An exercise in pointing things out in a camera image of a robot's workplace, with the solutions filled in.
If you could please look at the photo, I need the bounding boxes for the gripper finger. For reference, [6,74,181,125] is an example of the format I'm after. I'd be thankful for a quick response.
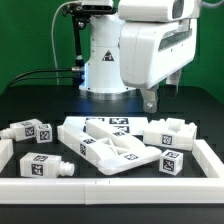
[165,70,182,97]
[140,86,158,113]

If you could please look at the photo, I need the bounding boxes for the white cube nut with tag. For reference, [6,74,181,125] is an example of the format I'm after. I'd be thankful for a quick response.
[159,150,183,175]

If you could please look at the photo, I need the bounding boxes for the white chair side frame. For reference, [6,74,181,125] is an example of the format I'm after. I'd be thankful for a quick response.
[57,119,162,175]

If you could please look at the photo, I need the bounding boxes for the white flat chair panel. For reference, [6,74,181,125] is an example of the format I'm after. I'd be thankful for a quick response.
[64,116,148,135]

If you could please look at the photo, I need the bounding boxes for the small white cube left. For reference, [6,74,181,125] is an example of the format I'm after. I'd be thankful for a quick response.
[36,124,52,143]

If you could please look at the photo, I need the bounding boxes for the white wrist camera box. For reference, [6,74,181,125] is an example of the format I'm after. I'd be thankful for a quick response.
[118,0,201,22]

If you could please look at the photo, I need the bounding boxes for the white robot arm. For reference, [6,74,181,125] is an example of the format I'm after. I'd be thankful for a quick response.
[80,0,201,113]

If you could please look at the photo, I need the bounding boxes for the black cables at base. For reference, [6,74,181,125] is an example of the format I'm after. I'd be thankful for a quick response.
[3,66,86,94]

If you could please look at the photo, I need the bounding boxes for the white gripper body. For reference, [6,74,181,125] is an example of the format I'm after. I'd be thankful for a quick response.
[119,19,197,89]

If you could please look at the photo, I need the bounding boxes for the white border fence frame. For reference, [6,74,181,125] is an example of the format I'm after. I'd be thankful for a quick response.
[0,138,224,205]

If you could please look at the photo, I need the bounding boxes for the white chair seat block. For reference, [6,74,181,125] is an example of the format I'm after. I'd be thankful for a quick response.
[143,118,197,151]

